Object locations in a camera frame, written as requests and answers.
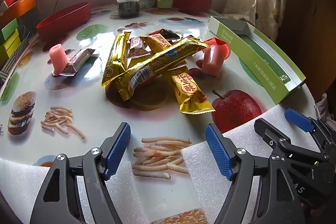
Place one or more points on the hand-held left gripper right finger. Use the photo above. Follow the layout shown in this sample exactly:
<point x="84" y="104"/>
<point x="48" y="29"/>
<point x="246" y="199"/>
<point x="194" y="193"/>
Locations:
<point x="219" y="150"/>

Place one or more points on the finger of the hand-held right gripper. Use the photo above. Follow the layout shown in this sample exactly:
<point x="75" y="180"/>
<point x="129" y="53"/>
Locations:
<point x="273" y="137"/>
<point x="299" y="120"/>

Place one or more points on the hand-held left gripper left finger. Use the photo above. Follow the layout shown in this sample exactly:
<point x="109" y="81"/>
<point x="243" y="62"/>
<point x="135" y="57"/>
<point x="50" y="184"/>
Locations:
<point x="118" y="150"/>

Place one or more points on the green cardboard box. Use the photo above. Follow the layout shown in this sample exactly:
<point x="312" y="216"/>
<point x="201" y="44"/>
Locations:
<point x="273" y="74"/>

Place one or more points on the yellow peanut crisp packet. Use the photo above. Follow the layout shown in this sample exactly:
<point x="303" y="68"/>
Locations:
<point x="189" y="92"/>

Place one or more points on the pink jelly cup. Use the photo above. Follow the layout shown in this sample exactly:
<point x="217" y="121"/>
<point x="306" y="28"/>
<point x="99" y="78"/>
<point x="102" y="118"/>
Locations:
<point x="57" y="58"/>
<point x="212" y="61"/>

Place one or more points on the white brown snack packet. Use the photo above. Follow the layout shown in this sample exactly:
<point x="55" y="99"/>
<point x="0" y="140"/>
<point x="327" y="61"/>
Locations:
<point x="136" y="48"/>
<point x="78" y="60"/>

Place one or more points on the long yellow barcode snack packet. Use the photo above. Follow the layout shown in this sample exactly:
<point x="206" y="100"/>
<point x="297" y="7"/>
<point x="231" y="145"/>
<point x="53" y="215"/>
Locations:
<point x="162" y="58"/>

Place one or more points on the red black snack packet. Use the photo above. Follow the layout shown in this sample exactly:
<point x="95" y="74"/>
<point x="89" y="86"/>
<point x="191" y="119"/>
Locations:
<point x="165" y="33"/>

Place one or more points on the white foam sheet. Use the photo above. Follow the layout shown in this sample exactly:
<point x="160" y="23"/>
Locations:
<point x="246" y="134"/>
<point x="18" y="179"/>

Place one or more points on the pale pink cloth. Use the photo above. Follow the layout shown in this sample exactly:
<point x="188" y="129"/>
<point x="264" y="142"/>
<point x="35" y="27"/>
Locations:
<point x="328" y="108"/>

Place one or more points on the brown wooden door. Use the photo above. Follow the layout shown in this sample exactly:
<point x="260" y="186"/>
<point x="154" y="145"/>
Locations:
<point x="309" y="29"/>

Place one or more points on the grey striped box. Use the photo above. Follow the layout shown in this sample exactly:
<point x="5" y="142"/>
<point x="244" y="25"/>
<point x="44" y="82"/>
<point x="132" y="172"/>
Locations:
<point x="8" y="66"/>

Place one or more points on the red oval tub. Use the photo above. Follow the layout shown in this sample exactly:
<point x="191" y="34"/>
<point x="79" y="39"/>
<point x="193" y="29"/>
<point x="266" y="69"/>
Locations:
<point x="63" y="22"/>

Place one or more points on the clear jar with dark contents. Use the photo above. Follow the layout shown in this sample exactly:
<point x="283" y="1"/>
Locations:
<point x="128" y="7"/>

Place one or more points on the yellow-green box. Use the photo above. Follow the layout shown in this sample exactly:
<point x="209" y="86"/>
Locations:
<point x="10" y="45"/>

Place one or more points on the dark green box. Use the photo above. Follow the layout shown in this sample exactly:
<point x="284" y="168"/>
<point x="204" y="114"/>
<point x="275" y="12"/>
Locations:
<point x="9" y="27"/>

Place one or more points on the orange box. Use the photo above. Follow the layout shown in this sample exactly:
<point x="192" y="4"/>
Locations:
<point x="21" y="5"/>

